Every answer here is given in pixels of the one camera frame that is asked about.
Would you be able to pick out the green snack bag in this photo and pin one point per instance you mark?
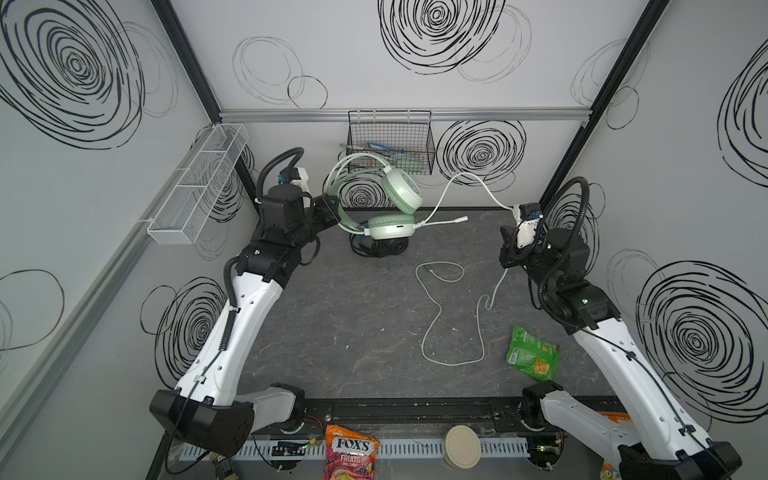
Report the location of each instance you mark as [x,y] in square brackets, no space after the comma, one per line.
[535,357]

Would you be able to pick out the green item in basket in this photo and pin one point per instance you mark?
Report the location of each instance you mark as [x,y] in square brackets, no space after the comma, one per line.
[418,163]

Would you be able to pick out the black blue headphones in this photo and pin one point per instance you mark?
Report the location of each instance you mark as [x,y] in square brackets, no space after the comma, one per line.
[369,248]

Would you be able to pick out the white slotted cable duct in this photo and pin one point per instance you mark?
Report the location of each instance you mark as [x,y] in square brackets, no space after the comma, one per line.
[416,449]

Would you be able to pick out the black wire basket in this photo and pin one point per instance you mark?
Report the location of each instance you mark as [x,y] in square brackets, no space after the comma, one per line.
[389,134]

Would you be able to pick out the round beige lid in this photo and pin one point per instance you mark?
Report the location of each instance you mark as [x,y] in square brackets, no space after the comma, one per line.
[462,447]

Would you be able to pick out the aluminium wall rail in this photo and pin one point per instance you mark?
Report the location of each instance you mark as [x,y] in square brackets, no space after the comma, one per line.
[580,114]

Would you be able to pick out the orange snack bag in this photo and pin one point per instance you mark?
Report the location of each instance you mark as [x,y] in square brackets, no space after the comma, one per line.
[608,471]

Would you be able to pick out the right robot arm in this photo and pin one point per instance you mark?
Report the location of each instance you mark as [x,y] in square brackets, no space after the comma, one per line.
[660,440]

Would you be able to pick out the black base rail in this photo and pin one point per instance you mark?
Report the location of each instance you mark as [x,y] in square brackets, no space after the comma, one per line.
[501,413]

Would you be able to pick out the pink Fox's candy bag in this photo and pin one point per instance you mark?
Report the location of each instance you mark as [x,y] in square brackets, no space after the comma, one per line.
[349,454]

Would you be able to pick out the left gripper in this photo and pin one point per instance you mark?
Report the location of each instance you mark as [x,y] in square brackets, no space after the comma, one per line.
[327,209]

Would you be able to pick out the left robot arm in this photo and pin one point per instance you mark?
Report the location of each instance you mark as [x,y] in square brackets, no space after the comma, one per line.
[203,408]

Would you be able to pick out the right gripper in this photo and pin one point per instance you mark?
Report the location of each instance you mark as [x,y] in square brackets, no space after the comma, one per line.
[514,250]

